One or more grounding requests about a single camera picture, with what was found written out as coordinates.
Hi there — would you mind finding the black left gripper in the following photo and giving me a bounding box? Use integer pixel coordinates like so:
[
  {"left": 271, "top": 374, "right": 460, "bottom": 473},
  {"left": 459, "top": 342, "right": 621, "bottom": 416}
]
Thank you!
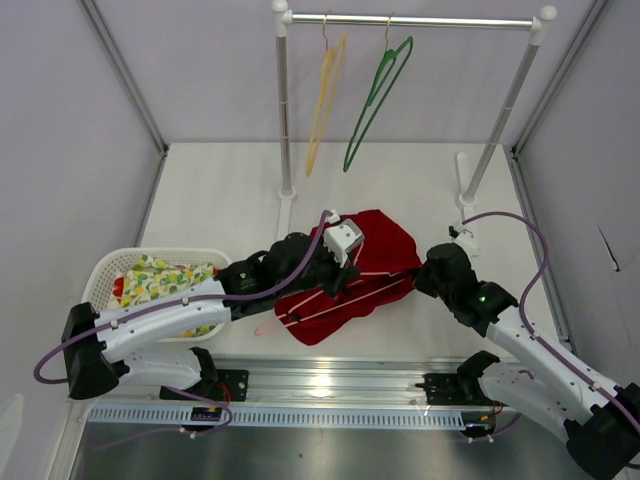
[{"left": 276, "top": 235, "right": 360, "bottom": 300}]

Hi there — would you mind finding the red skirt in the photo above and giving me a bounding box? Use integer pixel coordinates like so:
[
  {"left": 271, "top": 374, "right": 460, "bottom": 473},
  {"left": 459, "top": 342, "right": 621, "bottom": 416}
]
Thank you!
[{"left": 273, "top": 209, "right": 424, "bottom": 347}]

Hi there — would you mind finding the pink wire hanger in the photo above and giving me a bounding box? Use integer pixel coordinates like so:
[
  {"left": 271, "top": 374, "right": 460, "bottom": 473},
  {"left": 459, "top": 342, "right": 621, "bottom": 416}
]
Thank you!
[{"left": 254, "top": 234, "right": 416, "bottom": 337}]

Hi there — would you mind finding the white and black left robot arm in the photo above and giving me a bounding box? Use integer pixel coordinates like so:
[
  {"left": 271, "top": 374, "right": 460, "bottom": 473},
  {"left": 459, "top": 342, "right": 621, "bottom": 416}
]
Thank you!
[{"left": 61, "top": 227, "right": 364, "bottom": 400}]

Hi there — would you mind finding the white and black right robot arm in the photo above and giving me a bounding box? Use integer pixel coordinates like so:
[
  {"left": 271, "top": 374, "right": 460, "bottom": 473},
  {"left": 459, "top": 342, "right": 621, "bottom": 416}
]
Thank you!
[{"left": 414, "top": 243, "right": 639, "bottom": 479}]

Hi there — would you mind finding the yellow hanger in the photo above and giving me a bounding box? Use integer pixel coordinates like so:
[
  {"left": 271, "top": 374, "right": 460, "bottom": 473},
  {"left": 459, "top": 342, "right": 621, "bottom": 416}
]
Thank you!
[{"left": 305, "top": 15, "right": 347, "bottom": 177}]

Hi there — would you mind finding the green hanger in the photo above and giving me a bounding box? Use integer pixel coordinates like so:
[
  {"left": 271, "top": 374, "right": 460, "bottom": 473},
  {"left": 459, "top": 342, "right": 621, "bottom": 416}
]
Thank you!
[{"left": 342, "top": 12, "right": 414, "bottom": 173}]

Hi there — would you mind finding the lemon print cloth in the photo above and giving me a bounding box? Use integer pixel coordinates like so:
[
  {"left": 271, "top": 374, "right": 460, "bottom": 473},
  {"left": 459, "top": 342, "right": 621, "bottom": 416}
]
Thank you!
[{"left": 107, "top": 253, "right": 228, "bottom": 309}]

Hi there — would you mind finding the white plastic laundry basket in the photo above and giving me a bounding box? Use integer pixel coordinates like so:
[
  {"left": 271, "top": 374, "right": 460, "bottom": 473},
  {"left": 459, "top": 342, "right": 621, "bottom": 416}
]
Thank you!
[{"left": 80, "top": 247, "right": 231, "bottom": 348}]

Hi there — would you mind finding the white metal clothes rack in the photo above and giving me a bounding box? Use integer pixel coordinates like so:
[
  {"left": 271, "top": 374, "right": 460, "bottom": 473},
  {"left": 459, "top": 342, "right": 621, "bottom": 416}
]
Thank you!
[{"left": 272, "top": 1, "right": 557, "bottom": 240}]

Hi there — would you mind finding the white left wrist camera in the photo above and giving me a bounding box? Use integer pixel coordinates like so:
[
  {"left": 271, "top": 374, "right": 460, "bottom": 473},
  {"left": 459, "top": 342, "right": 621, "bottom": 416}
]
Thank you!
[{"left": 323, "top": 210, "right": 365, "bottom": 268}]

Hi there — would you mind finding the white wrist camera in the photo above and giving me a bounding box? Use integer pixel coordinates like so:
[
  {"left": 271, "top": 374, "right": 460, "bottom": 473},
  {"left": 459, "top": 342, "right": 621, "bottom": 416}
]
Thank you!
[
  {"left": 323, "top": 210, "right": 365, "bottom": 268},
  {"left": 448, "top": 223, "right": 480, "bottom": 257}
]

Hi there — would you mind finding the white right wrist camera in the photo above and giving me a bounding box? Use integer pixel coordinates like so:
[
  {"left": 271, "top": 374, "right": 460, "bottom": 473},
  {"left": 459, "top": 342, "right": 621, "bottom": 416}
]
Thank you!
[{"left": 448, "top": 223, "right": 480, "bottom": 257}]

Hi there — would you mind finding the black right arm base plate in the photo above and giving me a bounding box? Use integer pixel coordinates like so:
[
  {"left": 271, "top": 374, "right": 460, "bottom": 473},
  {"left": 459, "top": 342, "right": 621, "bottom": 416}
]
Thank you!
[{"left": 414, "top": 373, "right": 475, "bottom": 406}]

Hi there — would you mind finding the aluminium mounting rail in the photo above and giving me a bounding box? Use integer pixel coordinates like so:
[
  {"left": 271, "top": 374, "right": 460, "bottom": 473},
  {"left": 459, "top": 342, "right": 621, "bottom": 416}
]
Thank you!
[{"left": 67, "top": 355, "right": 609, "bottom": 404}]

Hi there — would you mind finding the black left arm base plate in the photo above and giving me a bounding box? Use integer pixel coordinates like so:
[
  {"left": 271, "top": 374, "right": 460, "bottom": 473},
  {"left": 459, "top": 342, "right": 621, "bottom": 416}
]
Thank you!
[{"left": 186, "top": 369, "right": 250, "bottom": 402}]

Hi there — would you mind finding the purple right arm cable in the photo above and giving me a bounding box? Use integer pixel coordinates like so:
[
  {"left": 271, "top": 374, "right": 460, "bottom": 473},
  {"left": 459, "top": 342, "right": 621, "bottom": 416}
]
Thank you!
[{"left": 459, "top": 212, "right": 640, "bottom": 441}]

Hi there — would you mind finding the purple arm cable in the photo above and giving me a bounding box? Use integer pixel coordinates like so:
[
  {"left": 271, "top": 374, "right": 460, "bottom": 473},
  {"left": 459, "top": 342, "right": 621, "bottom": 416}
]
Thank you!
[
  {"left": 459, "top": 212, "right": 640, "bottom": 441},
  {"left": 33, "top": 209, "right": 336, "bottom": 439}
]

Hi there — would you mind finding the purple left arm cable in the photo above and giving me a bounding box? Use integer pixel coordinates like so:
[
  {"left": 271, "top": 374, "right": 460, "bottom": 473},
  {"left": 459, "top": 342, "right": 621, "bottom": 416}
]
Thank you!
[{"left": 33, "top": 209, "right": 336, "bottom": 439}]

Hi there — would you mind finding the white slotted cable duct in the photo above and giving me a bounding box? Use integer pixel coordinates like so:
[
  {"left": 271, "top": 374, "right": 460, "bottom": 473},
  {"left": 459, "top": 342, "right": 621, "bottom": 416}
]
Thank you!
[{"left": 88, "top": 404, "right": 465, "bottom": 431}]

